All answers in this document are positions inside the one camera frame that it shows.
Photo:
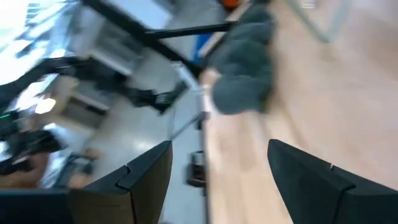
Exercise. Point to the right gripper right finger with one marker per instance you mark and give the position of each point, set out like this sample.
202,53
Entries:
326,199

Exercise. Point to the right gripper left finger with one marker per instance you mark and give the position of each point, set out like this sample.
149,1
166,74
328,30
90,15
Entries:
118,202

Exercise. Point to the person's hand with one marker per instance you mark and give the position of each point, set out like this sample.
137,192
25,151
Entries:
81,181

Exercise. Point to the person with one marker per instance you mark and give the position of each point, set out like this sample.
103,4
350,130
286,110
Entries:
21,174

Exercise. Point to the black edge clamp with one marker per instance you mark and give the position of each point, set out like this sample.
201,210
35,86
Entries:
202,120

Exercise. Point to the pale green perforated metal shelf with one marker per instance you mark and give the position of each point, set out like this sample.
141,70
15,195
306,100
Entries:
326,38

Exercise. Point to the blue plastic bin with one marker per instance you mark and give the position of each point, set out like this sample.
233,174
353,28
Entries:
201,46

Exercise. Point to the orange stacked bins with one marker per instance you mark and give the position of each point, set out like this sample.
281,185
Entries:
230,3

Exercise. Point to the black aluminium table frame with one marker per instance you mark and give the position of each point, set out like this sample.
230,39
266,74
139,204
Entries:
186,30

